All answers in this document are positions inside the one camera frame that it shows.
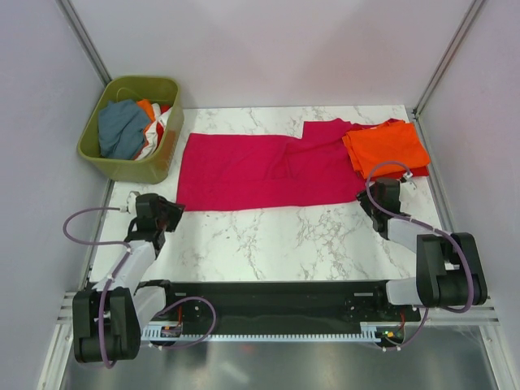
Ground magenta t shirt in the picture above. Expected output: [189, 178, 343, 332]
[176, 119, 364, 211]

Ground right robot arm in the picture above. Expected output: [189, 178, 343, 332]
[356, 178, 488, 320]

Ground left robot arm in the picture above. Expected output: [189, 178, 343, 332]
[63, 193, 185, 368]

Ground folded red t shirt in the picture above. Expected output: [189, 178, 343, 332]
[345, 118, 431, 180]

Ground folded orange t shirt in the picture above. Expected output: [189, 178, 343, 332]
[341, 122, 431, 174]

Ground white orange t shirt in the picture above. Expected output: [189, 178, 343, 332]
[134, 99, 172, 161]

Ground olive green plastic bin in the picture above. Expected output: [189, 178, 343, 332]
[77, 76, 184, 184]

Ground grey blue t shirt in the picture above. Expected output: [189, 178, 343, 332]
[97, 99, 151, 160]

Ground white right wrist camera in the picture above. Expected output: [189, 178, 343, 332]
[400, 172, 417, 193]

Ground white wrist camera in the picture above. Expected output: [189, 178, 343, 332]
[400, 172, 417, 193]
[120, 191, 141, 215]

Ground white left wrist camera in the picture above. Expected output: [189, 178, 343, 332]
[120, 191, 141, 215]

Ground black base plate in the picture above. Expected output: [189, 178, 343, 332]
[151, 280, 420, 338]

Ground aluminium rail profile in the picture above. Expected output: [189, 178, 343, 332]
[56, 292, 499, 327]

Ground white slotted cable duct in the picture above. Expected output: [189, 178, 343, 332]
[141, 323, 400, 345]

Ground left aluminium frame post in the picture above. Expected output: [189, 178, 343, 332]
[55, 0, 112, 85]

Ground aluminium frame post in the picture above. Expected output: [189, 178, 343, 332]
[55, 0, 112, 85]
[411, 0, 488, 119]

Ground right aluminium frame post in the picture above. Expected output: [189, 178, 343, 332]
[411, 0, 488, 119]

